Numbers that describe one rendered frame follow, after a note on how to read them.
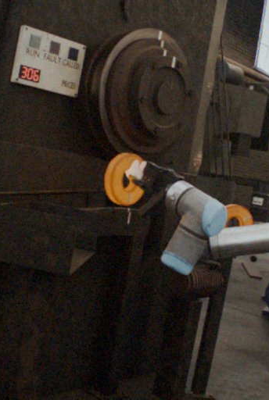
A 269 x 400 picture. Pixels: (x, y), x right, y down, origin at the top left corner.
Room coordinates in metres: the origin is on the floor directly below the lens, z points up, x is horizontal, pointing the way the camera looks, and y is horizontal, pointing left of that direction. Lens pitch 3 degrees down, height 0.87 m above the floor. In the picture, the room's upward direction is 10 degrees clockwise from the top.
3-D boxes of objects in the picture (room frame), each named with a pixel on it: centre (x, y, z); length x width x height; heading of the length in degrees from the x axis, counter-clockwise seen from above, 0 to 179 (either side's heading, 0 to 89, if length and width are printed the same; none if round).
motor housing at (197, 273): (2.18, -0.29, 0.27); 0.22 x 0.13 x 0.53; 137
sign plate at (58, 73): (1.86, 0.35, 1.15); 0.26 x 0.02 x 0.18; 137
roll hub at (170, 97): (1.97, -0.04, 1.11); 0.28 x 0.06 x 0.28; 137
